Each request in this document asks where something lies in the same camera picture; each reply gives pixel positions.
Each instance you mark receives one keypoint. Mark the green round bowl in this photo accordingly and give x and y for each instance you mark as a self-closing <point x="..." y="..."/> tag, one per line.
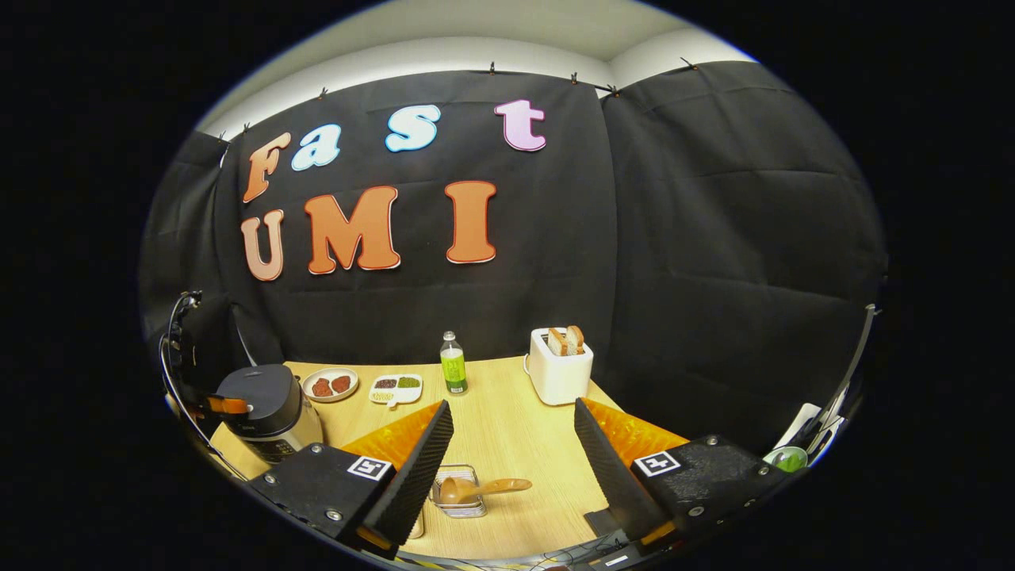
<point x="787" y="460"/>

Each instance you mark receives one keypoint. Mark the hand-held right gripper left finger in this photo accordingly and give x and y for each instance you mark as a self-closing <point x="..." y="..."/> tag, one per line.
<point x="412" y="468"/>

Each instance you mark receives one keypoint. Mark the toast bread slice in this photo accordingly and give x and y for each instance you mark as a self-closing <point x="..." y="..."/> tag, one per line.
<point x="576" y="339"/>
<point x="557" y="342"/>

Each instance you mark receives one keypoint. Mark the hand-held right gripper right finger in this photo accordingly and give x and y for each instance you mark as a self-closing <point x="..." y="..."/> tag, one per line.
<point x="610" y="476"/>

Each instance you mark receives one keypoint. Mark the black backdrop cloth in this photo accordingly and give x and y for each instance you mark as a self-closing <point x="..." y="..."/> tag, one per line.
<point x="714" y="238"/>

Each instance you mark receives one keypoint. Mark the green drink bottle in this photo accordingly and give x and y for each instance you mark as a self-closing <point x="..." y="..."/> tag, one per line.
<point x="453" y="369"/>

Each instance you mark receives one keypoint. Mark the red meat piece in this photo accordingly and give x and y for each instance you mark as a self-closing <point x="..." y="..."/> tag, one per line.
<point x="321" y="388"/>
<point x="341" y="384"/>

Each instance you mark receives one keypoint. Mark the white toaster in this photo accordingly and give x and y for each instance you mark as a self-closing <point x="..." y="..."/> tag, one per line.
<point x="559" y="381"/>

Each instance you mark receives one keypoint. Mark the round white plate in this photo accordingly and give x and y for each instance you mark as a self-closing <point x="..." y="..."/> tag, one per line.
<point x="330" y="373"/>

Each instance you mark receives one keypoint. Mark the dark grey rice cooker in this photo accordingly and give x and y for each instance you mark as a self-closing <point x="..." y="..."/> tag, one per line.
<point x="270" y="396"/>

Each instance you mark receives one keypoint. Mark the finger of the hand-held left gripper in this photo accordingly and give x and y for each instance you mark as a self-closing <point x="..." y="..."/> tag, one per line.
<point x="228" y="405"/>

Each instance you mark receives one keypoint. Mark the white divided bean dish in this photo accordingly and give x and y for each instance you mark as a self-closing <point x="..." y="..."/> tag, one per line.
<point x="395" y="388"/>

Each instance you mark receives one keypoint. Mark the wooden spoon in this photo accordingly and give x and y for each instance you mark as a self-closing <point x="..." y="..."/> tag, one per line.
<point x="492" y="487"/>

